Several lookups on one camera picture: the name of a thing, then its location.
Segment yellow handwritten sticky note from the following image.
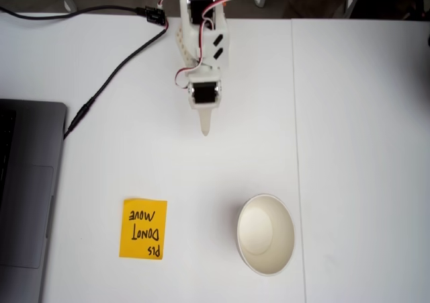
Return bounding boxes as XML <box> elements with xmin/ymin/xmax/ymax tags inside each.
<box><xmin>118</xmin><ymin>198</ymin><xmax>168</xmax><ymax>260</ymax></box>

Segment black controller board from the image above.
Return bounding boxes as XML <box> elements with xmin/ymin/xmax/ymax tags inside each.
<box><xmin>142</xmin><ymin>5</ymin><xmax>167</xmax><ymax>25</ymax></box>

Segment dark grey laptop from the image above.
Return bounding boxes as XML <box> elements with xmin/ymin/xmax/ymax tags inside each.
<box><xmin>0</xmin><ymin>98</ymin><xmax>68</xmax><ymax>303</ymax></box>

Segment brown paper cup with note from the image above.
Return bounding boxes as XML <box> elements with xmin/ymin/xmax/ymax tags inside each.
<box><xmin>236</xmin><ymin>193</ymin><xmax>296</xmax><ymax>277</ymax></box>

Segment black power cable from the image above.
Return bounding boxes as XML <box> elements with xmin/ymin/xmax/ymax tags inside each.
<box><xmin>62</xmin><ymin>27</ymin><xmax>169</xmax><ymax>139</ymax></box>

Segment black usb cable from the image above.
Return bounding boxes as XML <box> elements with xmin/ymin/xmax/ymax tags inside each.
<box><xmin>0</xmin><ymin>5</ymin><xmax>147</xmax><ymax>21</ymax></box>

